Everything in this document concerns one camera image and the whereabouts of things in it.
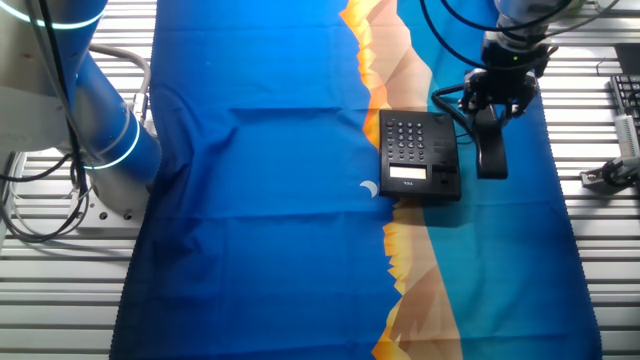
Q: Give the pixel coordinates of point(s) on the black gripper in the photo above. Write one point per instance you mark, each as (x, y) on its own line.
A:
(505, 75)

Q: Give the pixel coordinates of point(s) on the black telephone handset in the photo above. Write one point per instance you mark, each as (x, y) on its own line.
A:
(491, 147)

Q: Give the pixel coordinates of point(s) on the black telephone base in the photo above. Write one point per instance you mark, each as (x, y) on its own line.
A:
(417, 160)

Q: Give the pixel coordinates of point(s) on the black keyboard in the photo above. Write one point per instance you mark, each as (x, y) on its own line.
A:
(627, 95)

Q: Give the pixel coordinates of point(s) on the blue mountain print cloth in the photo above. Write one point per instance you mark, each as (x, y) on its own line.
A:
(275, 225)

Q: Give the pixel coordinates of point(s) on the camera stand clamp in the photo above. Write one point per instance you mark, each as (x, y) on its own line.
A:
(612, 175)

